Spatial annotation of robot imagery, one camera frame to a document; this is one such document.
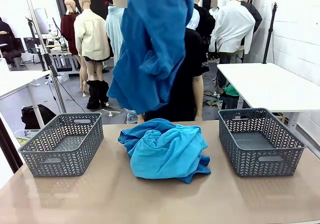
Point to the background person in black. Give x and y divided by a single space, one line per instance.
5 31

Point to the silver metal pole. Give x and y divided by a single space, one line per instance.
37 29

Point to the black tripod stand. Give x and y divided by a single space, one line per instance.
270 31

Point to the mannequin in maroon top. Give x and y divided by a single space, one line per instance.
68 29

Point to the green bag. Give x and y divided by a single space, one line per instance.
230 91

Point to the dark metal frame post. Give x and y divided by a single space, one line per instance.
10 146

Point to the mannequin in pale blue shirt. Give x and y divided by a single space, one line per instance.
193 19

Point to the person in black T-shirt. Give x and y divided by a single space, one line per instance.
185 84

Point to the black light stand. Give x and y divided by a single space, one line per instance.
32 31

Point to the person's left forearm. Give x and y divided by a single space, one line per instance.
198 104

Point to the mannequin in black jacket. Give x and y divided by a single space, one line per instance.
205 21

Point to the blue garment with red print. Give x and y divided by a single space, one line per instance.
126 140

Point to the mannequin in cream jacket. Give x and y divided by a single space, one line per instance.
90 34

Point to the grey plastic lattice basket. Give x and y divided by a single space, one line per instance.
62 164
262 167

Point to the black bag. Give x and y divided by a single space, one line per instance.
37 116

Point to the small mannequin in white top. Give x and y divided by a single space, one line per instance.
214 12

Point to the light blue garment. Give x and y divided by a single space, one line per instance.
162 154

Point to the dark blue garment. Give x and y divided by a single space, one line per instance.
150 46

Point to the clear plastic storage box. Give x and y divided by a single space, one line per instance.
25 136

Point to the mannequin in black coat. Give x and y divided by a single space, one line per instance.
257 16

